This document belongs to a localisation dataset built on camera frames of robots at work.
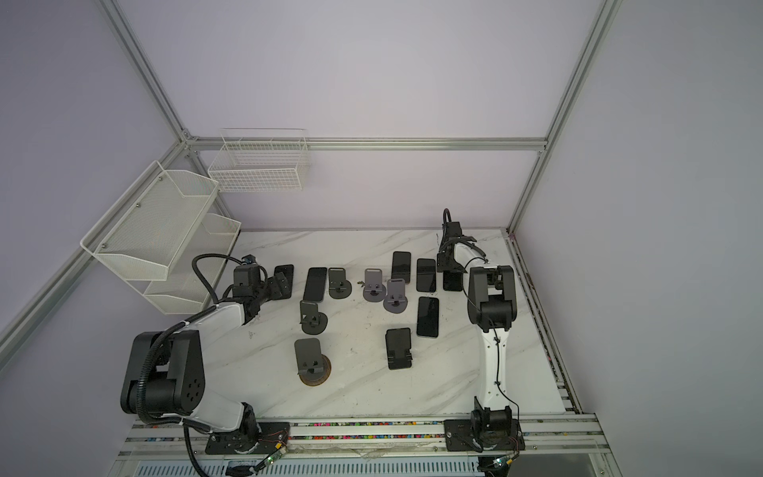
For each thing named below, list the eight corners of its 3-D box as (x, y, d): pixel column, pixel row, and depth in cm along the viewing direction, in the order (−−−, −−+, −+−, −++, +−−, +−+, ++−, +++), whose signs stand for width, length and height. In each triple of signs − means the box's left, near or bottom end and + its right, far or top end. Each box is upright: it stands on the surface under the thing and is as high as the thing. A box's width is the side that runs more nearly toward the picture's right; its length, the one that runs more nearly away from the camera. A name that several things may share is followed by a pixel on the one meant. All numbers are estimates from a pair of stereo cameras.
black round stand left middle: (303, 334, 94) (295, 318, 86) (306, 317, 98) (299, 300, 90) (325, 334, 94) (319, 318, 86) (328, 317, 98) (322, 300, 90)
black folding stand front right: (386, 370, 86) (385, 355, 78) (386, 344, 91) (386, 328, 83) (410, 370, 86) (412, 355, 78) (409, 344, 91) (411, 328, 83)
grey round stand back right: (384, 313, 99) (384, 299, 92) (384, 293, 104) (384, 278, 97) (406, 313, 99) (407, 299, 92) (405, 293, 104) (406, 278, 97)
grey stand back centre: (365, 301, 102) (363, 284, 94) (366, 286, 106) (364, 268, 98) (385, 301, 102) (385, 284, 94) (386, 286, 106) (385, 268, 98)
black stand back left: (331, 298, 103) (326, 281, 95) (333, 285, 106) (328, 267, 98) (350, 298, 103) (347, 281, 95) (351, 285, 106) (348, 267, 98)
